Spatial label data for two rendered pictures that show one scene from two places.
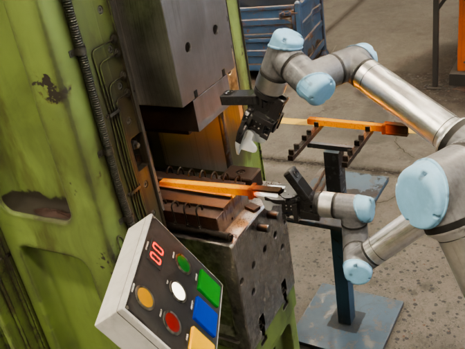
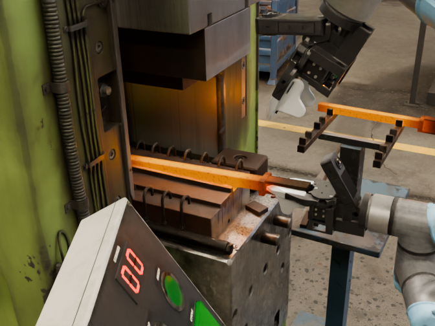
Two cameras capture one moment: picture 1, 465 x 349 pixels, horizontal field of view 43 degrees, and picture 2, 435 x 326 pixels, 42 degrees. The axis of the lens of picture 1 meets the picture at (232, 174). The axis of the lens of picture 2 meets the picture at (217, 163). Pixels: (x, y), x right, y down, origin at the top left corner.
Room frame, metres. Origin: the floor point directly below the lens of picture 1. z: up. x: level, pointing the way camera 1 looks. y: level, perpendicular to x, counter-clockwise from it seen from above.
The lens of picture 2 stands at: (0.54, 0.15, 1.60)
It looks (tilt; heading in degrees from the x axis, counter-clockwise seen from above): 27 degrees down; 354
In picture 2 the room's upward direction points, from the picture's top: 1 degrees counter-clockwise
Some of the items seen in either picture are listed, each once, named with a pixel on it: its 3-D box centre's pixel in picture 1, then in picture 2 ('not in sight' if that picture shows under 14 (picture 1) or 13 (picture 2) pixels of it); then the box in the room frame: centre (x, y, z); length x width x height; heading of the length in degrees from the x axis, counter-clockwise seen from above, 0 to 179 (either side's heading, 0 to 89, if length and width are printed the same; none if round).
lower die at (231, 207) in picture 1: (177, 199); (149, 185); (1.70, 0.19, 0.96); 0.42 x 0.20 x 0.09; 58
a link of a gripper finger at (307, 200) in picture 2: (279, 198); (307, 197); (1.50, -0.13, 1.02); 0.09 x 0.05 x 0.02; 60
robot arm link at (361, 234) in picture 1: (356, 239); (415, 270); (1.38, -0.32, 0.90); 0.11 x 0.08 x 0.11; 167
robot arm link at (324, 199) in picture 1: (327, 203); (380, 213); (1.44, -0.26, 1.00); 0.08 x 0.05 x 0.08; 148
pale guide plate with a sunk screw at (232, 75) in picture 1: (228, 76); not in sight; (1.92, -0.04, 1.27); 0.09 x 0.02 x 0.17; 148
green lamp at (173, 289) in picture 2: (183, 264); (173, 290); (1.16, 0.15, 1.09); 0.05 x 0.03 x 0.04; 148
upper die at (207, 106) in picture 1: (154, 98); (136, 32); (1.70, 0.19, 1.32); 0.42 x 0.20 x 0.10; 58
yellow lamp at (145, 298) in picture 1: (144, 298); not in sight; (0.97, 0.22, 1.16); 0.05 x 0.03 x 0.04; 148
